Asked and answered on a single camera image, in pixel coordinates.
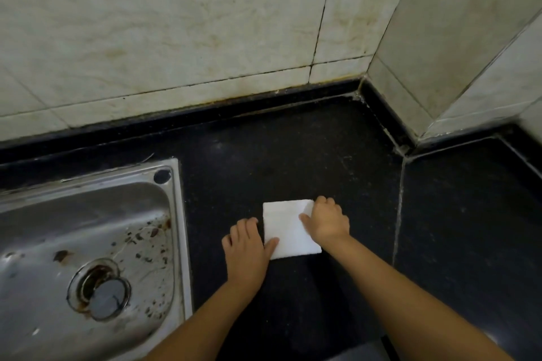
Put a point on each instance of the person's right thumb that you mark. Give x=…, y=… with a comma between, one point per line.
x=305, y=221

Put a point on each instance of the round metal sink drain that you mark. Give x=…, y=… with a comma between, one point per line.
x=99, y=291

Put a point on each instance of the person's right hand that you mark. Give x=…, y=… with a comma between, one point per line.
x=328, y=221

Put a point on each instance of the person's right forearm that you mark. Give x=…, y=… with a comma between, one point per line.
x=406, y=301

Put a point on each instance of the stainless steel sink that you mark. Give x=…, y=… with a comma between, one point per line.
x=84, y=263

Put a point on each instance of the person's left forearm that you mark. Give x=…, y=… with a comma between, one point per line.
x=203, y=322

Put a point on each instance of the person's left thumb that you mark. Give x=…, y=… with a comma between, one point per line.
x=271, y=246

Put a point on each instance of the white paper napkin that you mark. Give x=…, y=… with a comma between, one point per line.
x=286, y=227

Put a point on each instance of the person's left hand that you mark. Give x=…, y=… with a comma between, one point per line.
x=245, y=255

